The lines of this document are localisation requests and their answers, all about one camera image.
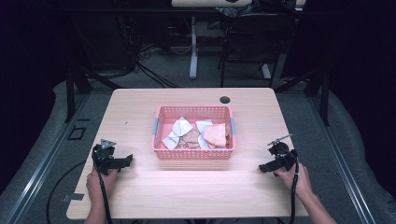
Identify person's left hand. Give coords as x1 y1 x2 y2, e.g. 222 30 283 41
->
86 167 120 203

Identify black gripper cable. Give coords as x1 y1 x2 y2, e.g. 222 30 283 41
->
289 158 301 224
46 155 114 224

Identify pink face mask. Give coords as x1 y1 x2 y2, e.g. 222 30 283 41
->
203 122 228 148

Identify person's right hand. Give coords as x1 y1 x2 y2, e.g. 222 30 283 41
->
274 162 314 201

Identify grey tape strip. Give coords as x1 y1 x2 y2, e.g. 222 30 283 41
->
61 192 85 203

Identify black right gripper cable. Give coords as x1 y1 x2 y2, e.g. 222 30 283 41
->
289 158 301 224

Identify pink plastic basket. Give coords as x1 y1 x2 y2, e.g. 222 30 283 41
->
151 105 237 161

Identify black metal stand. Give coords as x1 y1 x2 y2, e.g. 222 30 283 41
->
273 66 332 127
64 59 123 123

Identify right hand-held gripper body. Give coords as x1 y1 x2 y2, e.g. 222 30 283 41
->
266 133 299 173

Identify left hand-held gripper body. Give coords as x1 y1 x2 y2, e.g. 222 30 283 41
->
91 138 125 175

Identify white face mask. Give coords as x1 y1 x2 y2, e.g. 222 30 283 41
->
197 133 213 151
194 119 215 135
161 130 181 150
171 116 194 137

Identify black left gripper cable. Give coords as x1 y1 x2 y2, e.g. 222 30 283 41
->
46 155 114 224

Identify black floor cables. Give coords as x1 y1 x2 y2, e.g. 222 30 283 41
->
132 43 183 89

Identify brown face mask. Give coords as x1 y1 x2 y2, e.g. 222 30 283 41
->
177 129 201 149

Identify white desk leg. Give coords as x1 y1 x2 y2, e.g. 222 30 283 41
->
189 15 199 80

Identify black chair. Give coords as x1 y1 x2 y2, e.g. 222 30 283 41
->
218 11 301 89

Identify aluminium floor rail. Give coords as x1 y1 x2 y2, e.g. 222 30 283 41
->
306 96 378 224
3 92 92 224

